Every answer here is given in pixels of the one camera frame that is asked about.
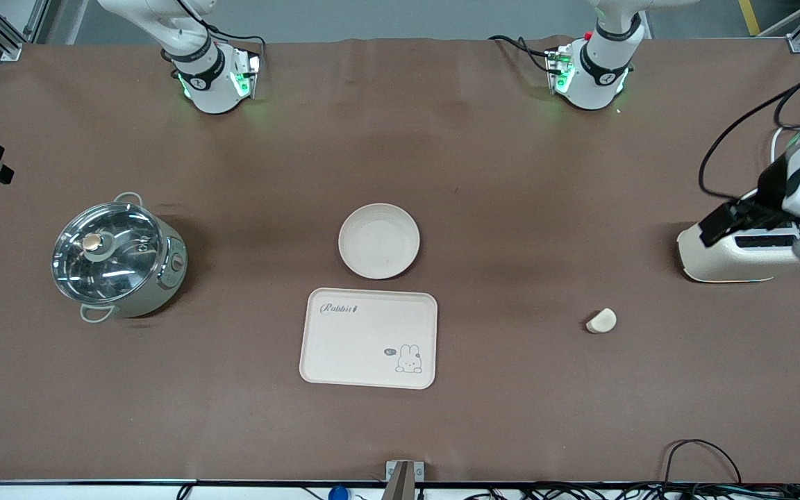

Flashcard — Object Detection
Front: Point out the pale green cooking pot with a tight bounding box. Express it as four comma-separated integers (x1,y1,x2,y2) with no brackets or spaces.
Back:
53,191,189,324

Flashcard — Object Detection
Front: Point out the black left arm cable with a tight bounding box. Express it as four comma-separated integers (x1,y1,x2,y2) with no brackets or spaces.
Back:
698,69,800,202

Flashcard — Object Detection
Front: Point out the cream two-slot toaster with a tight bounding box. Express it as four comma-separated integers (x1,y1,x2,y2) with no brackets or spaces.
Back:
677,221,800,283

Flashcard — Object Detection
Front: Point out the glass pot lid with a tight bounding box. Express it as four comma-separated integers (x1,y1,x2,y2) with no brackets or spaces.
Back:
53,203,168,304

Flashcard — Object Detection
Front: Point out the brown table cover mat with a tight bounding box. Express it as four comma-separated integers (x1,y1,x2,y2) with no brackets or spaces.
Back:
0,35,800,485

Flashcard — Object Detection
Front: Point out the white toaster power cord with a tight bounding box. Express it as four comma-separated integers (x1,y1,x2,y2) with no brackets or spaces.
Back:
771,125,800,165

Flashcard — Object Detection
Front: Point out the cream rabbit print tray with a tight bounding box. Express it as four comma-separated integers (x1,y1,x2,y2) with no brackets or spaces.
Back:
299,287,438,390

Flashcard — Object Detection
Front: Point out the small white steamed bun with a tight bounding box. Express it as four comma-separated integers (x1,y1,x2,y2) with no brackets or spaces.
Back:
586,308,617,335

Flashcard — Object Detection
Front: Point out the cream round plate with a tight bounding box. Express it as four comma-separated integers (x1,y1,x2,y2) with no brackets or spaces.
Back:
338,203,421,281

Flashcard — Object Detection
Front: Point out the black looped cable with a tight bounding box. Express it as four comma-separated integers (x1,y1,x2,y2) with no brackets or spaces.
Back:
662,439,743,487

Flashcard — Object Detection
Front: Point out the metal table edge bracket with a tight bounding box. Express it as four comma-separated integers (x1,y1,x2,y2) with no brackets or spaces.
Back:
385,460,425,500

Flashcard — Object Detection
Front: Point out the black right base cable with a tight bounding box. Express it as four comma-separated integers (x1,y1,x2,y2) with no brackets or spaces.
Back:
202,24,267,49

